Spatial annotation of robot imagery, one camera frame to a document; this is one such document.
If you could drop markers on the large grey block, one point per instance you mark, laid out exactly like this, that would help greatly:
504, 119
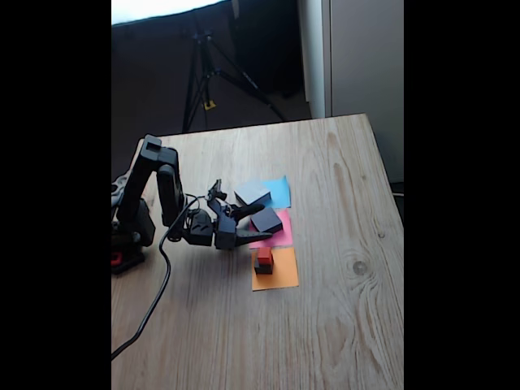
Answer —
252, 193

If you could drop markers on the medium dark block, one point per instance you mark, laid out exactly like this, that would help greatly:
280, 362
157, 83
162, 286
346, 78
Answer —
267, 220

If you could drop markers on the small red cube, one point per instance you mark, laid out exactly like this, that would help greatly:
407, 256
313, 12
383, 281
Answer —
265, 255

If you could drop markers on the small dark cube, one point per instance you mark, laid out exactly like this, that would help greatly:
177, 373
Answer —
263, 268

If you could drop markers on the blue paper sheet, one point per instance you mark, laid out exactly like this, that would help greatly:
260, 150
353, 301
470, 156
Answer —
280, 191

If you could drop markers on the pink paper sheet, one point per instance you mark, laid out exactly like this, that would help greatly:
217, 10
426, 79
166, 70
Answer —
286, 239

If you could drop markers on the orange paper sheet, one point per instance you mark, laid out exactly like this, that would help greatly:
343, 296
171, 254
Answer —
286, 274

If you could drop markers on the yellow tape under tall tripod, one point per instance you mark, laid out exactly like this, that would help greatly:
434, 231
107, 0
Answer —
209, 105

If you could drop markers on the tall black tripod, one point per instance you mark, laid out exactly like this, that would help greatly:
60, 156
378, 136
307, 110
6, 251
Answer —
202, 73

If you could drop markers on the white cabinet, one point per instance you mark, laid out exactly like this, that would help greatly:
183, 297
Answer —
365, 61

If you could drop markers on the bright white light panel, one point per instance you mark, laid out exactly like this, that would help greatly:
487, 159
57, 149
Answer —
162, 8

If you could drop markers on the small wrist camera board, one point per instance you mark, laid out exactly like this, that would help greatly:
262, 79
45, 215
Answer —
216, 191

